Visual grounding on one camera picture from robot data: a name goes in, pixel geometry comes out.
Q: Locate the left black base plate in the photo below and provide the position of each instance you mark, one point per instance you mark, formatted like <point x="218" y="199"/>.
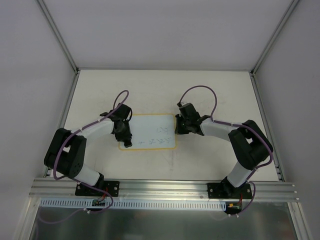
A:
<point x="111" y="187"/>

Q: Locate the right aluminium frame post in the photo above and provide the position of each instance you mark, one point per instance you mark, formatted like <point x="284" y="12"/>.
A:
<point x="275" y="34"/>

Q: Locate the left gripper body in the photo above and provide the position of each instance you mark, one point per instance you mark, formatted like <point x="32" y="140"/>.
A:
<point x="124" y="135"/>

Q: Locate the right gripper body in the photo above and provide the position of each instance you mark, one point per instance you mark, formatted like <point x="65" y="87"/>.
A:
<point x="180" y="125"/>

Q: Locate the black whiteboard eraser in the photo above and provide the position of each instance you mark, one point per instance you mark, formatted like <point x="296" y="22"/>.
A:
<point x="127" y="143"/>

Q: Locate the white slotted cable duct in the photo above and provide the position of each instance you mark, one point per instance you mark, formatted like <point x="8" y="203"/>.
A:
<point x="132" y="204"/>

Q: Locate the yellow framed whiteboard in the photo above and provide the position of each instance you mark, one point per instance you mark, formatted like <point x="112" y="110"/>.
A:
<point x="152" y="132"/>

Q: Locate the aluminium mounting rail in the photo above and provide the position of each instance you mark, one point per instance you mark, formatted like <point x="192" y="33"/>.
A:
<point x="181" y="190"/>

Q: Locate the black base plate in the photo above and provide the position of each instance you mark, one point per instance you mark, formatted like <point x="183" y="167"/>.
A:
<point x="218" y="190"/>
<point x="111" y="187"/>

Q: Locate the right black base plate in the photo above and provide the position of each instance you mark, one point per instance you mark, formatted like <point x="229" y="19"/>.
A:
<point x="218" y="190"/>

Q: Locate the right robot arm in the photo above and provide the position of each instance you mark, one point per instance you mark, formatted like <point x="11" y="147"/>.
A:
<point x="251" y="147"/>

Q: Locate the left aluminium frame post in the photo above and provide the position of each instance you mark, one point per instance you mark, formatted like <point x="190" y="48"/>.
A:
<point x="57" y="34"/>

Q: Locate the aluminium frame post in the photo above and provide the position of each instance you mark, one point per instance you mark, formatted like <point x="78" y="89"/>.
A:
<point x="275" y="34"/>
<point x="57" y="34"/>

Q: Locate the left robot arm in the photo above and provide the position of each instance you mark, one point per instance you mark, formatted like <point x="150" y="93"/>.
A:
<point x="66" y="152"/>

